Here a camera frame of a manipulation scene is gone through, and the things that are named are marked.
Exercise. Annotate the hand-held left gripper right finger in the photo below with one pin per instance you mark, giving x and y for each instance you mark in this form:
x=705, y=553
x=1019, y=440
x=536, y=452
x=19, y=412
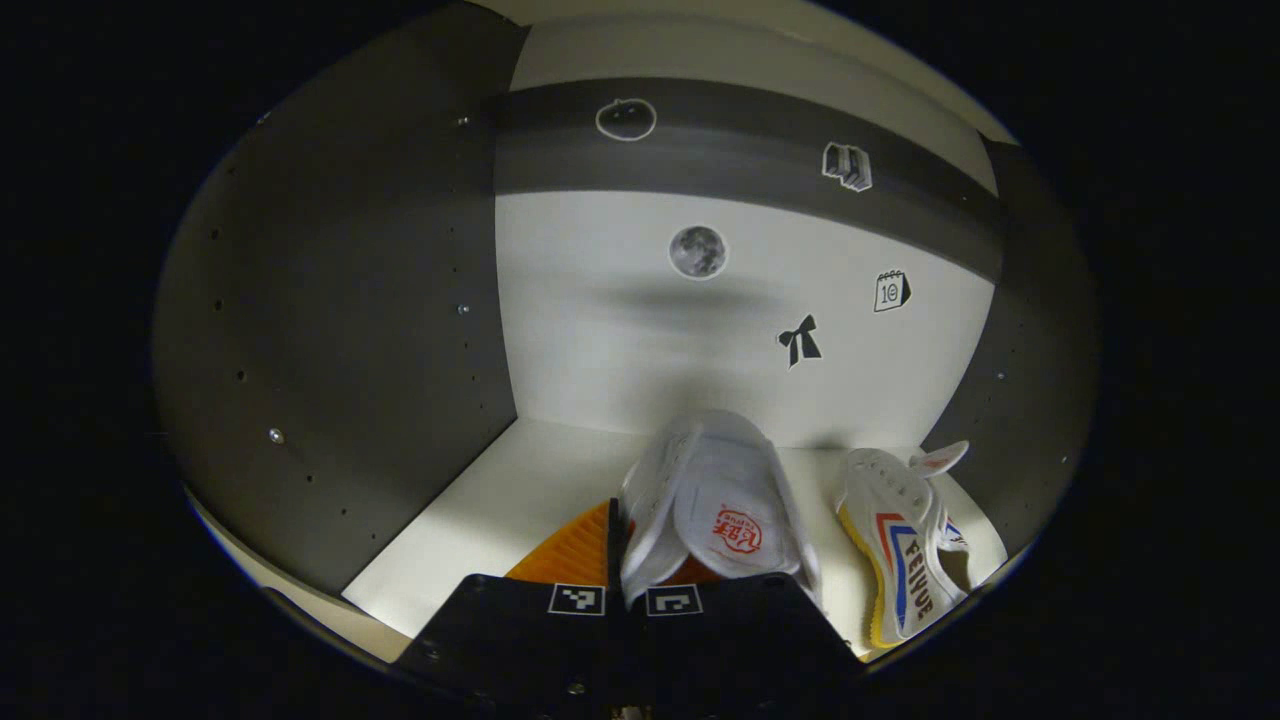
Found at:
x=740, y=650

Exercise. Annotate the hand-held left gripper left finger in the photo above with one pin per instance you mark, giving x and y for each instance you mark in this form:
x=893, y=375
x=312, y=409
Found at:
x=520, y=645

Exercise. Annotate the white canvas shoe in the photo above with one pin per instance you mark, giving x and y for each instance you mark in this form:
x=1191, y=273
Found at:
x=710, y=500
x=900, y=540

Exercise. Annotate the grey shoe cabinet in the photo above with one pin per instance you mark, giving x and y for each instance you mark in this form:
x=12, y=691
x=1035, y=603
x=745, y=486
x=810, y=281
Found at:
x=330, y=350

